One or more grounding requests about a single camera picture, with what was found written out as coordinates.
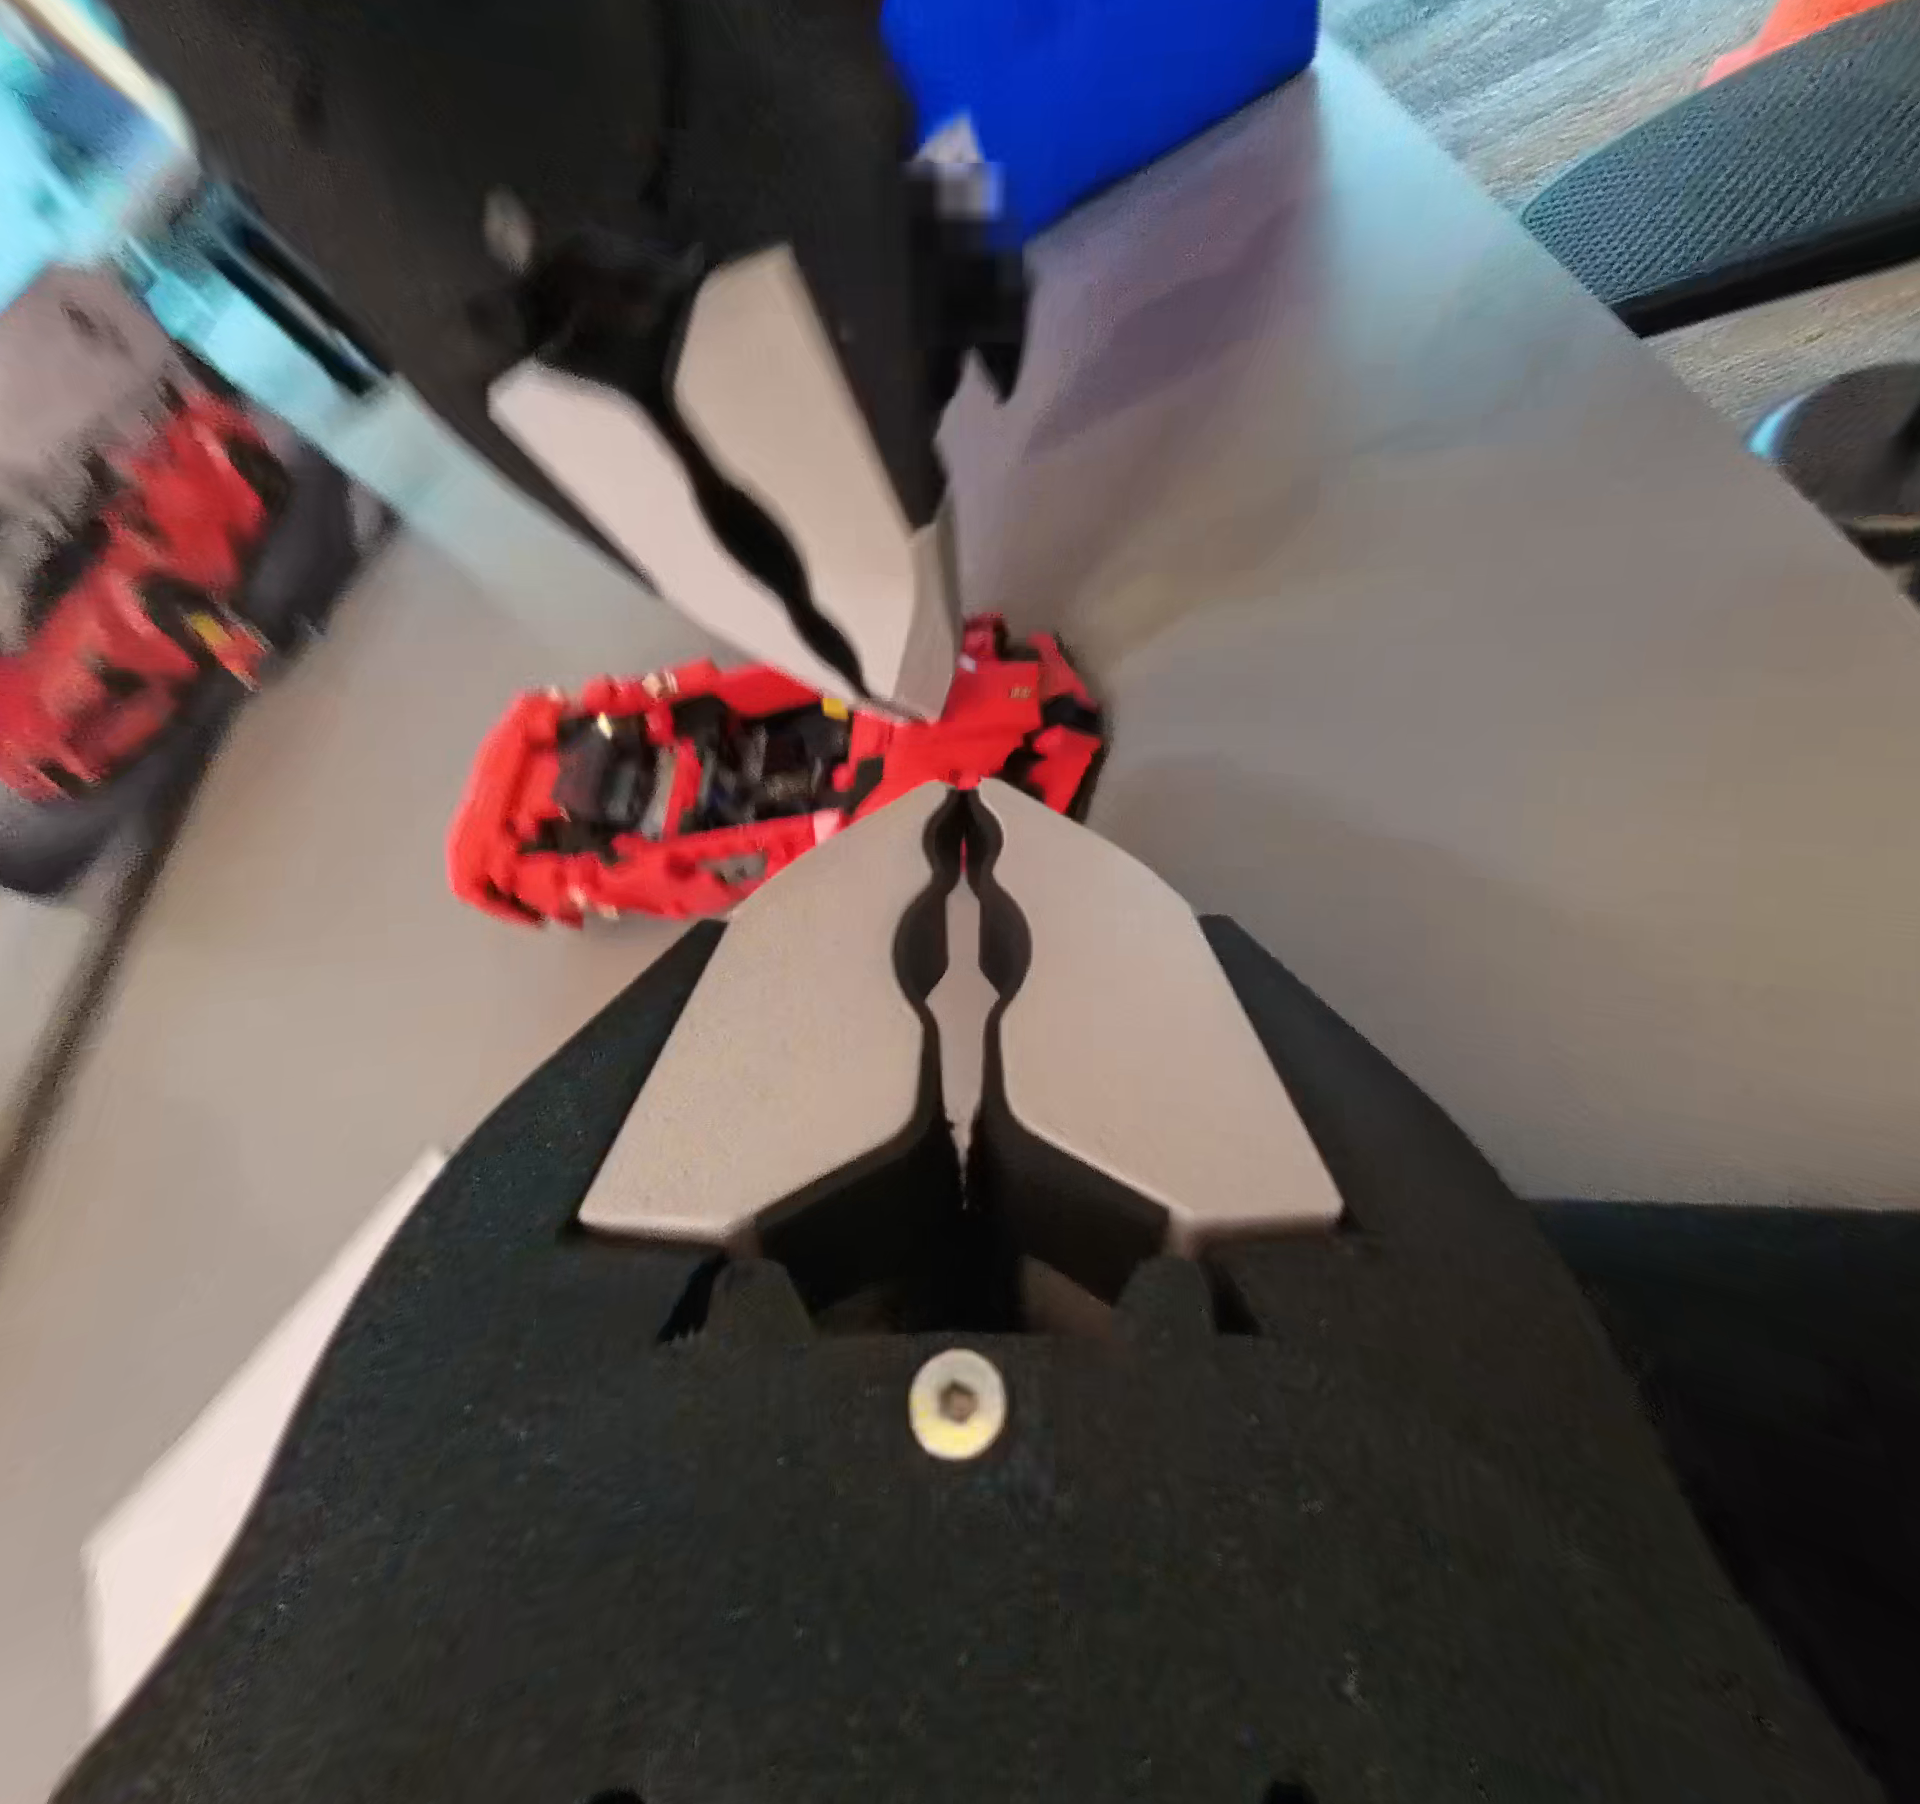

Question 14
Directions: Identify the red lego car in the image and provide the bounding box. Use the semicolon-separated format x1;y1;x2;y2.
447;613;1109;929

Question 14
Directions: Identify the black mesh office chair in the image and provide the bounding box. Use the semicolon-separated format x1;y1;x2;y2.
1521;0;1920;568

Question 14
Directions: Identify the person's black clothing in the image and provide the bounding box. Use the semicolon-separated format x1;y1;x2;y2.
1528;1196;1920;1804

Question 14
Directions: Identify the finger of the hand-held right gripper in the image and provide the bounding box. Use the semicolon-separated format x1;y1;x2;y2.
669;243;964;722
485;362;905;720

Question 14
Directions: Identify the blue plastic bin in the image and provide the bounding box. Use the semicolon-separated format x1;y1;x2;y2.
879;0;1330;246

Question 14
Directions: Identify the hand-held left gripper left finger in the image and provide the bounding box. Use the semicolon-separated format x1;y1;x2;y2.
577;782;968;1258

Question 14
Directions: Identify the dark lego box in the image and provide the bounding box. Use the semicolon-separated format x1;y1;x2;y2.
0;260;398;898

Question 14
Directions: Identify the lego instruction booklet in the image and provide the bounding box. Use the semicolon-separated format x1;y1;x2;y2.
81;1152;453;1731

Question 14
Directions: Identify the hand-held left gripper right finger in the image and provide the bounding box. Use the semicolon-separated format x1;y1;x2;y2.
965;782;1344;1258

